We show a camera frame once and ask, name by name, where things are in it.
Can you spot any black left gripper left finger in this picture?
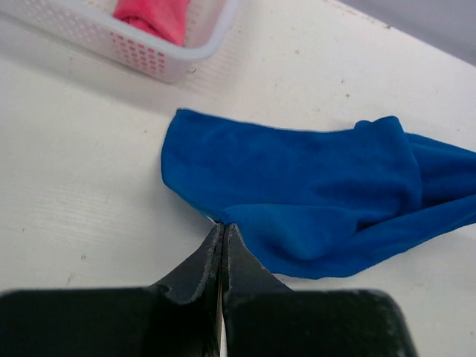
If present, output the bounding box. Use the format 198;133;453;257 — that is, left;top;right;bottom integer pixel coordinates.
1;225;224;356

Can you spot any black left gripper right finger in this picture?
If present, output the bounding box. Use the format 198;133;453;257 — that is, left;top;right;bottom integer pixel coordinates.
222;224;417;356

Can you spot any blue microfiber towel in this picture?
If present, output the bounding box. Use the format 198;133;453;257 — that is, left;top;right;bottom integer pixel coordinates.
161;109;475;279

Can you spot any pink microfiber towel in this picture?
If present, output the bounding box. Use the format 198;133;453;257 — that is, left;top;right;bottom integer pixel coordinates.
112;0;190;47

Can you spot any white plastic basket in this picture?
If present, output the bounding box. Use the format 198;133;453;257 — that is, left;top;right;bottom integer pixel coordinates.
1;1;240;83

